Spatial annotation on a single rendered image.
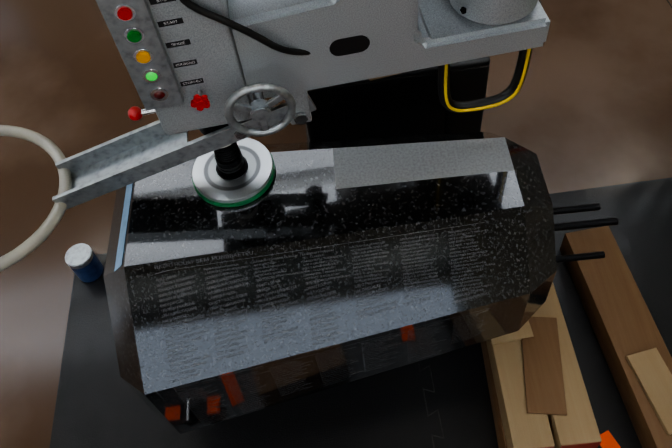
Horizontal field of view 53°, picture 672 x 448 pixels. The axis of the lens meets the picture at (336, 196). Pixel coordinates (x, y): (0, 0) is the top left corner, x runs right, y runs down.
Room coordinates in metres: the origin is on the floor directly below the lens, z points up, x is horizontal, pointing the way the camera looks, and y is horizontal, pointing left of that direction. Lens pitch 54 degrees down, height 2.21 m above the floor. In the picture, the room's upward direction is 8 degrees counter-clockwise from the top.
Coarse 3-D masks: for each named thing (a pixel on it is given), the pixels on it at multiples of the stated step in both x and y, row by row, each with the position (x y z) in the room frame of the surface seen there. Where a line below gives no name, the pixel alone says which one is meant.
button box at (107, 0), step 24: (96, 0) 1.00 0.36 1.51; (120, 0) 1.00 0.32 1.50; (144, 0) 1.00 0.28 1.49; (120, 24) 1.00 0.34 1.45; (144, 24) 1.00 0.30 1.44; (120, 48) 1.00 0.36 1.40; (144, 48) 1.00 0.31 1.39; (168, 72) 1.00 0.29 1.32; (144, 96) 1.00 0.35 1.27; (168, 96) 1.00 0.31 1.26
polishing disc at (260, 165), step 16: (240, 144) 1.20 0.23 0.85; (256, 144) 1.20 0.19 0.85; (208, 160) 1.16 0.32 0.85; (256, 160) 1.14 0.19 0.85; (192, 176) 1.12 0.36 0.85; (208, 176) 1.11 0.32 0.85; (256, 176) 1.09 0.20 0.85; (208, 192) 1.06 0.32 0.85; (224, 192) 1.05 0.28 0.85; (240, 192) 1.04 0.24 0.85; (256, 192) 1.04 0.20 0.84
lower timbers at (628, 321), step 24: (576, 240) 1.17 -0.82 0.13; (600, 240) 1.16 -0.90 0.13; (576, 264) 1.09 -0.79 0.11; (600, 264) 1.06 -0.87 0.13; (624, 264) 1.05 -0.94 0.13; (576, 288) 1.04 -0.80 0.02; (600, 288) 0.98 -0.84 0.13; (624, 288) 0.96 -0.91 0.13; (600, 312) 0.89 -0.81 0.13; (624, 312) 0.88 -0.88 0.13; (648, 312) 0.87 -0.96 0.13; (600, 336) 0.84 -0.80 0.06; (624, 336) 0.80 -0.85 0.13; (648, 336) 0.79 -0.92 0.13; (624, 360) 0.72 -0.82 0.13; (624, 384) 0.66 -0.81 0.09; (648, 408) 0.57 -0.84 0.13; (648, 432) 0.50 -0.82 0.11
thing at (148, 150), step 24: (120, 144) 1.16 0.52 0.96; (144, 144) 1.16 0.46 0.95; (168, 144) 1.13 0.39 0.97; (192, 144) 1.06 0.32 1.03; (216, 144) 1.07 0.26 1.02; (72, 168) 1.15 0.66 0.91; (96, 168) 1.14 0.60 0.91; (120, 168) 1.11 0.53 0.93; (144, 168) 1.06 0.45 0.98; (168, 168) 1.06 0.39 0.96; (72, 192) 1.04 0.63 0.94; (96, 192) 1.05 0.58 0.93
